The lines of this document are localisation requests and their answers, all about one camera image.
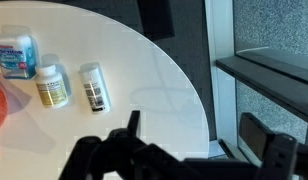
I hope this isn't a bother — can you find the window frame post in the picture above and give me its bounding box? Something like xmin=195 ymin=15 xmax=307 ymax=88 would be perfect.
xmin=204 ymin=0 xmax=240 ymax=158

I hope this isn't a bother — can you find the white tube bottle barcode label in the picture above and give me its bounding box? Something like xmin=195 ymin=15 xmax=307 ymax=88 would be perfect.
xmin=78 ymin=63 xmax=112 ymax=115

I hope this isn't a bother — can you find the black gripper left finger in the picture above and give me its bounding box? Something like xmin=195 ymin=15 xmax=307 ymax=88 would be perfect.
xmin=58 ymin=109 xmax=195 ymax=180

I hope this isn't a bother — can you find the white blue mentos gum container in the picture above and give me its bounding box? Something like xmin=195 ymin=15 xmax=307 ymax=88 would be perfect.
xmin=0 ymin=33 xmax=38 ymax=80

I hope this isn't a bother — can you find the dark horizontal window rail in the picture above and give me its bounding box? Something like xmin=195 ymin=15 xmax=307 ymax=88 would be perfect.
xmin=215 ymin=54 xmax=308 ymax=126

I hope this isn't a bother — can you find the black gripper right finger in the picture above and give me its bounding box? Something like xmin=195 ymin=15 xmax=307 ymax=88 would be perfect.
xmin=240 ymin=112 xmax=308 ymax=180

